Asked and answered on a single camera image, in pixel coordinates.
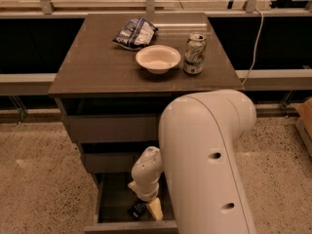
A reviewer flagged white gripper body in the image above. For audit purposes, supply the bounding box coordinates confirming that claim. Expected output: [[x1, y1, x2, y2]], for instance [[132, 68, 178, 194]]
[[128, 179, 159, 202]]

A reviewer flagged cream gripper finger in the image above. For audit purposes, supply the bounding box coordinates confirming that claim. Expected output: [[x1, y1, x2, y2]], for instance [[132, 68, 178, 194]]
[[146, 197, 164, 221]]

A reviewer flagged black rxbar chocolate bar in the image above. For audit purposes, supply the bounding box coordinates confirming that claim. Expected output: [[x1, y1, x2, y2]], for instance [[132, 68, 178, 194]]
[[128, 199, 147, 219]]

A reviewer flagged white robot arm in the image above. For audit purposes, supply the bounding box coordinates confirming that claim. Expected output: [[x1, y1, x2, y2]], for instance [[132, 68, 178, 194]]
[[129, 90, 256, 234]]

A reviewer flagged bottom grey drawer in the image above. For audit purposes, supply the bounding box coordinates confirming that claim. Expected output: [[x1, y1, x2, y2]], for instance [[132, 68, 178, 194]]
[[84, 173, 178, 234]]

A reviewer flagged grey drawer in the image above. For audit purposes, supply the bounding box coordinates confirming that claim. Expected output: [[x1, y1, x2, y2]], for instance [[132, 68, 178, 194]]
[[84, 173, 178, 234], [62, 114, 158, 143], [81, 152, 140, 174]]

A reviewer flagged middle grey drawer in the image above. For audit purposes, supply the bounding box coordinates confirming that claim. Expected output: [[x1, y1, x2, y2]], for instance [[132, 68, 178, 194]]
[[81, 152, 140, 174]]

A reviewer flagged top grey drawer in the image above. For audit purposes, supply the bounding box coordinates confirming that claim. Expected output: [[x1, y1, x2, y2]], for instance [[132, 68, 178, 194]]
[[62, 114, 158, 143]]

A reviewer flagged grey drawer cabinet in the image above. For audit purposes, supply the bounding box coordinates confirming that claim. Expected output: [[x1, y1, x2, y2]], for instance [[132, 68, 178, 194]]
[[47, 12, 246, 234]]

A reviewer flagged white bowl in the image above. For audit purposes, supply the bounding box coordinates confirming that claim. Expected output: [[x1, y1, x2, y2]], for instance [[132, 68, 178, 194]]
[[136, 45, 180, 74]]

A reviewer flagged green white soda can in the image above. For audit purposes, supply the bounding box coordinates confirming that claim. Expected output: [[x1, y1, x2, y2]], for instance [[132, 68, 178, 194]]
[[183, 33, 207, 75]]

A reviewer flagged blue white chip bag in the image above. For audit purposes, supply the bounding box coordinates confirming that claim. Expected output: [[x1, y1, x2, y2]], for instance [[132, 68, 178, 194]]
[[113, 18, 158, 50]]

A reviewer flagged wooden box at right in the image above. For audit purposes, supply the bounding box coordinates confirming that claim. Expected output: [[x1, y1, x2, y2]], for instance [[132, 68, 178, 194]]
[[295, 97, 312, 157]]

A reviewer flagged white cable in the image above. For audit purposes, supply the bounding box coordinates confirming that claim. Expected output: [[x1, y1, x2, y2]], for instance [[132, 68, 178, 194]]
[[241, 7, 264, 86]]

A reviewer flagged metal railing frame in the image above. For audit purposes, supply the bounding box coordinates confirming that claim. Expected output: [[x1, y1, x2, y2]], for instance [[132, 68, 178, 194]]
[[0, 0, 312, 98]]

